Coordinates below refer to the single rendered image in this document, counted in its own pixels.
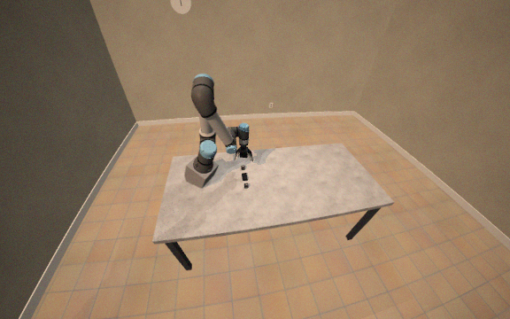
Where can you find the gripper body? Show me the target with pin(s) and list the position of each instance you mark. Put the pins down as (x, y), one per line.
(243, 152)

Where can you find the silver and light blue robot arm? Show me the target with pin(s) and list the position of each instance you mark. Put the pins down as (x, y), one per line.
(202, 96)

